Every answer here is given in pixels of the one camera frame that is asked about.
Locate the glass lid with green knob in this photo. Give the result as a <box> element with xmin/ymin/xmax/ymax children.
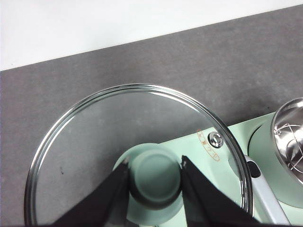
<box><xmin>23</xmin><ymin>83</ymin><xmax>256</xmax><ymax>227</ymax></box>

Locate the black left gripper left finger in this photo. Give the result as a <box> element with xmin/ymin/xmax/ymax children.
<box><xmin>51</xmin><ymin>161</ymin><xmax>131</xmax><ymax>227</ymax></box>

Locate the green pot with handle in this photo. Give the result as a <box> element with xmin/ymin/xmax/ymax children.
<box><xmin>248</xmin><ymin>96</ymin><xmax>303</xmax><ymax>197</ymax></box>

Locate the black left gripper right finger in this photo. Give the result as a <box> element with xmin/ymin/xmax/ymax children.
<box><xmin>180</xmin><ymin>155</ymin><xmax>264</xmax><ymax>227</ymax></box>

